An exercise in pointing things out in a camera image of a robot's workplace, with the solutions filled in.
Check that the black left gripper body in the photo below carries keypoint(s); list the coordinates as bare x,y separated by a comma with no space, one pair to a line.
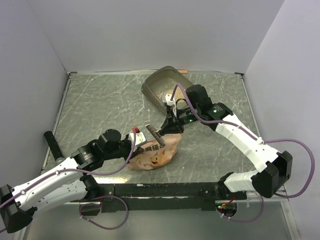
124,149

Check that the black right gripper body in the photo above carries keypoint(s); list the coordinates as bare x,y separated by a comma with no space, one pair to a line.
183,117

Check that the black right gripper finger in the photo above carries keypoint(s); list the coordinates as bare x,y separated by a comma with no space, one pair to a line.
171,129
167,122

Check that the orange cat litter bag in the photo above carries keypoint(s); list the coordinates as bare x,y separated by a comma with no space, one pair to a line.
155,156

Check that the white bag sealing clip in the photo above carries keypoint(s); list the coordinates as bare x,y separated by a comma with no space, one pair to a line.
156,134

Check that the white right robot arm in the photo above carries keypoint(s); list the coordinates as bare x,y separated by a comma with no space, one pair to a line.
272,167

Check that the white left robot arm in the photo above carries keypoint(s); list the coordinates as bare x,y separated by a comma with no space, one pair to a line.
71,180

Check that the beige cat litter pile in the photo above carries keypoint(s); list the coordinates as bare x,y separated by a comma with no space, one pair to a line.
175,92

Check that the grey plastic litter box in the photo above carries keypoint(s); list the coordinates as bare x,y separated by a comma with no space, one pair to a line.
163,82

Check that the small orange wooden piece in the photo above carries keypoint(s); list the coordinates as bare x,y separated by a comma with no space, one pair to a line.
184,71

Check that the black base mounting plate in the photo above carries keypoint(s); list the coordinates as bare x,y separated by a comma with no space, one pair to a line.
166,196

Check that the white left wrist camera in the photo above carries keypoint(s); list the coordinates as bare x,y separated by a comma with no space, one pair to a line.
138,136

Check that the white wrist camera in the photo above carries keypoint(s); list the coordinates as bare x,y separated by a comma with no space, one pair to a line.
138,136
170,103

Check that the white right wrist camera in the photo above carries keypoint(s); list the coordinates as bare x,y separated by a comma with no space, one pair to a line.
170,103

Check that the black perforated bracket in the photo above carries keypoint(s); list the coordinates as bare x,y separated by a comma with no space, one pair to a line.
53,146

